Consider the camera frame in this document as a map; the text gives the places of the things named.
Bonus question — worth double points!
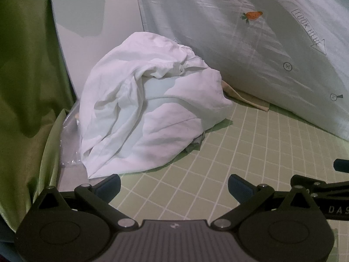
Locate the beige cloth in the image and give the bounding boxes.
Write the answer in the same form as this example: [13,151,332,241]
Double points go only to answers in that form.
[222,80,270,112]

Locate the white shirt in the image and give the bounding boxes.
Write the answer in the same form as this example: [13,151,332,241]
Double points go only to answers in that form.
[79,31,233,181]

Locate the clear plastic bag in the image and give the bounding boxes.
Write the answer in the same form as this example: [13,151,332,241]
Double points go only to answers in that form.
[58,106,88,170]

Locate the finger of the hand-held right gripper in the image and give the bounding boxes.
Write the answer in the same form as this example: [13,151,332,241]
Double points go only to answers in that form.
[333,158,349,174]
[290,175,349,198]

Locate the white board panel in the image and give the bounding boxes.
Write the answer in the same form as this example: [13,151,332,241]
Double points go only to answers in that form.
[49,0,145,101]

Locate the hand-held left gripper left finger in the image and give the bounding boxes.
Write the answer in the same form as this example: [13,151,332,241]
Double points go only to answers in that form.
[30,175,141,229]

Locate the light blue patterned pillow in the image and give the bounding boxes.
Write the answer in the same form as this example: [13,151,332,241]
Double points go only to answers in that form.
[133,0,349,145]

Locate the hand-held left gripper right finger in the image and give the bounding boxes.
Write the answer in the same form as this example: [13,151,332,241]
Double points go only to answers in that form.
[211,174,325,229]

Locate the green checked bed sheet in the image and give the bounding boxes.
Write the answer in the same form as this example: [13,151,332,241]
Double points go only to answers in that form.
[58,95,349,262]

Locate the blue jeans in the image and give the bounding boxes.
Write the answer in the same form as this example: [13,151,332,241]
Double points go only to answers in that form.
[185,132,206,153]

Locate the green satin curtain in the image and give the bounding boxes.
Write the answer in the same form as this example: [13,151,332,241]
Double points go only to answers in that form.
[0,0,79,232]

